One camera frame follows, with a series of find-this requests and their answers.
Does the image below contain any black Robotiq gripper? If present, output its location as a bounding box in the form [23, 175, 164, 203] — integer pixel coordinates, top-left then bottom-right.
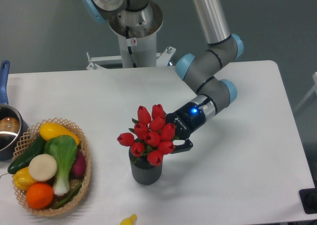
[166, 102, 207, 154]

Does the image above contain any red tulip bouquet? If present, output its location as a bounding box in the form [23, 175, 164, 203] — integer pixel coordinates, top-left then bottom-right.
[117, 104, 176, 166]

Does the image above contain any yellow banana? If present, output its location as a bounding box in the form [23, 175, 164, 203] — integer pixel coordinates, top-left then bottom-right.
[120, 214, 137, 225]

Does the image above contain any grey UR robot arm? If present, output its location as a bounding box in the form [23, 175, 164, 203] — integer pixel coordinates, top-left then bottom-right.
[82, 0, 244, 154]

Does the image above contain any dark grey ribbed vase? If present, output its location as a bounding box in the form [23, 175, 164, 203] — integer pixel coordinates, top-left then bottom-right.
[129, 150, 162, 185]

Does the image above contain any purple sweet potato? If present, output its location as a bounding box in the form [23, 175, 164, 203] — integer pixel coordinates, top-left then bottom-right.
[71, 150, 86, 178]

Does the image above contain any green bok choy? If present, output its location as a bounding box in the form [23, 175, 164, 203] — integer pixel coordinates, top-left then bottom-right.
[44, 135, 77, 196]

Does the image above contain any black device at table edge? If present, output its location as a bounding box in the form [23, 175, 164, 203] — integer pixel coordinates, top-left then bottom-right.
[299, 188, 317, 214]

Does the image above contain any green bean pod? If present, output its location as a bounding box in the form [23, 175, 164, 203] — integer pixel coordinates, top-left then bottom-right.
[51, 183, 82, 210]

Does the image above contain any woven wicker basket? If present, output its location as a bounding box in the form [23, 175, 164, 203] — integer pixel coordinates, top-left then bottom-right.
[13, 118, 91, 217]

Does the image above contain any yellow squash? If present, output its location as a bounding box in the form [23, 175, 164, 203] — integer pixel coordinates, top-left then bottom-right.
[39, 122, 81, 146]

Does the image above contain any beige round bun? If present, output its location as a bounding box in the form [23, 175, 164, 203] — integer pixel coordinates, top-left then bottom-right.
[28, 154, 57, 181]

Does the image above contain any orange fruit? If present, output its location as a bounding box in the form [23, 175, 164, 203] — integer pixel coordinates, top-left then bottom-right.
[26, 183, 54, 209]

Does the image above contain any green cucumber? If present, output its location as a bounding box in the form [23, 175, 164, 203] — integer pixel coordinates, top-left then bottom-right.
[7, 135, 46, 174]

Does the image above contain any yellow lemon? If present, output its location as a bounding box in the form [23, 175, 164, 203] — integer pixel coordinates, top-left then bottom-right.
[12, 167, 37, 191]

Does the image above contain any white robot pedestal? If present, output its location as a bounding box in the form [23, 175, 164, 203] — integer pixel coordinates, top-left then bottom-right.
[86, 0, 176, 70]

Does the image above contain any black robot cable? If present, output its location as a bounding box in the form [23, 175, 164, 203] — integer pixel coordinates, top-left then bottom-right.
[125, 26, 137, 68]

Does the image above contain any white metal frame right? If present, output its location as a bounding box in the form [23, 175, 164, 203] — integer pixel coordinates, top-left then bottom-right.
[294, 72, 317, 114]

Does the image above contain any blue handled saucepan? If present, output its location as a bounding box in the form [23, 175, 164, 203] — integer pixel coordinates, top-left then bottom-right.
[0, 60, 28, 161]

